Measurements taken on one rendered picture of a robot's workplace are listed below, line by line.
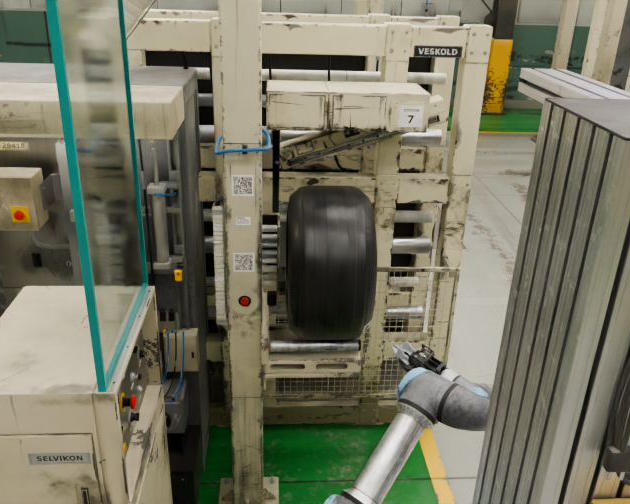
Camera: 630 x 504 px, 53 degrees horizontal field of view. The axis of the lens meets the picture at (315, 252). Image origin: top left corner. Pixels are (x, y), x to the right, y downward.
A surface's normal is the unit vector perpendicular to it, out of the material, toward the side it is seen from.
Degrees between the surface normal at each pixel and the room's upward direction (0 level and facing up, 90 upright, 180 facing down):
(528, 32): 90
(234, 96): 90
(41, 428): 90
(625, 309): 90
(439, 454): 0
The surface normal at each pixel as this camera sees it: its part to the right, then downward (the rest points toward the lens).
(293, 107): 0.06, 0.41
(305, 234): -0.21, -0.34
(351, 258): 0.07, -0.07
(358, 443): 0.03, -0.91
